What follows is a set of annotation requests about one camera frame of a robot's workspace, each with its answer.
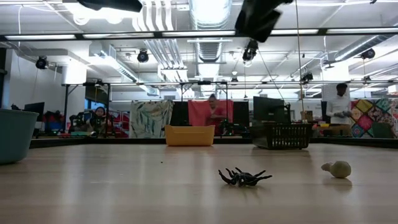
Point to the black plastic spider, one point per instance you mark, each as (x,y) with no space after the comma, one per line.
(244,180)

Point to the thin vertical pole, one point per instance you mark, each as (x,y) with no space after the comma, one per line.
(299,62)

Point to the brown cardboard box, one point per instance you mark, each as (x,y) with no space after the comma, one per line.
(308,115)

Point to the black mesh basket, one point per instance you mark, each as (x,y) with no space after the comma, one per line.
(286,137)

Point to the red hanging cloth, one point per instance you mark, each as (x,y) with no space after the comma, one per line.
(196,112)

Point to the person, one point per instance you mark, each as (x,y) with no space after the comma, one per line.
(99,119)
(217,113)
(339,107)

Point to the black computer monitor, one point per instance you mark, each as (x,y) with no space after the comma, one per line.
(323,109)
(269,109)
(35,106)

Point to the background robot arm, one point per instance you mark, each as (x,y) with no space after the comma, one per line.
(228,127)
(77,122)

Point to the silver ventilation duct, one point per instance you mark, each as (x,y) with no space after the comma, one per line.
(210,18)

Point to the colourful patchwork quilt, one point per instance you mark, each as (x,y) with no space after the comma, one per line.
(373,119)

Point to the black background rig frame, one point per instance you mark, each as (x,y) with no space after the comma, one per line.
(66,105)

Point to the black ceiling spotlight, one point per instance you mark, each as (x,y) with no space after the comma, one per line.
(308,76)
(42,62)
(143,56)
(368,53)
(250,51)

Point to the teal plastic bin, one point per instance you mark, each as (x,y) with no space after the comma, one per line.
(15,137)

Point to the yellow plastic bin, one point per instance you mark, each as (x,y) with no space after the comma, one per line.
(189,135)

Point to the red low partition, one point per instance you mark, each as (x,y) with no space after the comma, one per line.
(119,121)

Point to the black overhead crossbar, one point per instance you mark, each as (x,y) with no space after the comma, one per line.
(158,34)

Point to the cream plastic skull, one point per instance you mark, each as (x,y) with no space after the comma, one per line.
(340,169)

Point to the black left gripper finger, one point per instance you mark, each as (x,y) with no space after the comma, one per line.
(124,5)

